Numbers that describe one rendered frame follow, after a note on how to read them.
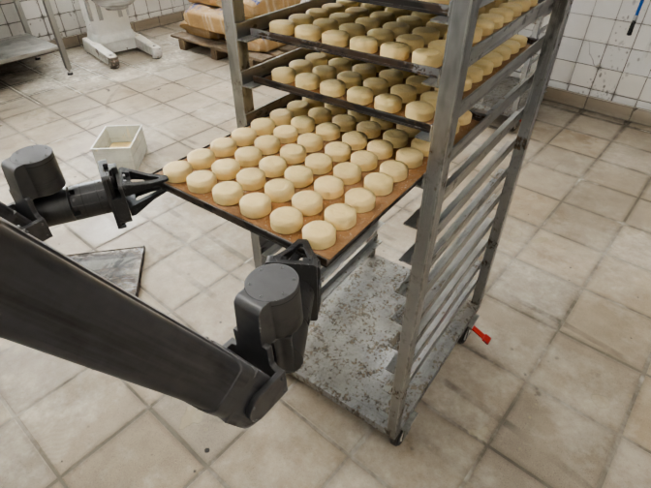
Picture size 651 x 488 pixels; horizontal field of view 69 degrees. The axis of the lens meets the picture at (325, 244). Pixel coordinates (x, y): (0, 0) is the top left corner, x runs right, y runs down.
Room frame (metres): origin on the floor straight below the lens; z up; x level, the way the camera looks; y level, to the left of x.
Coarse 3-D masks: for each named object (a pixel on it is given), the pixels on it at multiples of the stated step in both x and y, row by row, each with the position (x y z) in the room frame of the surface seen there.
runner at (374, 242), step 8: (376, 240) 1.46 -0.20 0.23; (368, 248) 1.41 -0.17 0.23; (360, 256) 1.36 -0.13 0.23; (344, 264) 1.28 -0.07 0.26; (352, 264) 1.31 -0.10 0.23; (336, 272) 1.24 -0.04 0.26; (344, 272) 1.27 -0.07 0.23; (328, 280) 1.20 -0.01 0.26; (336, 280) 1.23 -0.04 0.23; (328, 288) 1.19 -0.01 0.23
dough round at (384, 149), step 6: (372, 144) 0.82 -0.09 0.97; (378, 144) 0.82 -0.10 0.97; (384, 144) 0.82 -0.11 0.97; (390, 144) 0.82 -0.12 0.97; (372, 150) 0.80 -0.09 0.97; (378, 150) 0.80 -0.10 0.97; (384, 150) 0.80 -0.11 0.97; (390, 150) 0.80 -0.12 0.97; (378, 156) 0.79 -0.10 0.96; (384, 156) 0.79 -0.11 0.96; (390, 156) 0.80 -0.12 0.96
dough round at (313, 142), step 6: (300, 138) 0.84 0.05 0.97; (306, 138) 0.84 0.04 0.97; (312, 138) 0.84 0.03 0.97; (318, 138) 0.84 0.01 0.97; (300, 144) 0.83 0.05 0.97; (306, 144) 0.82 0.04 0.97; (312, 144) 0.82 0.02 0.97; (318, 144) 0.83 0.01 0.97; (306, 150) 0.82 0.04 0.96; (312, 150) 0.82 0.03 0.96; (318, 150) 0.83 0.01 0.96
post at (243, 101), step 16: (224, 0) 0.96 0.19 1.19; (240, 0) 0.97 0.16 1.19; (224, 16) 0.97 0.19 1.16; (240, 16) 0.97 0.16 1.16; (240, 48) 0.96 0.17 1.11; (240, 64) 0.96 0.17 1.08; (240, 80) 0.95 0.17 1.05; (240, 96) 0.96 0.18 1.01; (240, 112) 0.96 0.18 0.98; (256, 240) 0.96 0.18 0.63; (256, 256) 0.96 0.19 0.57
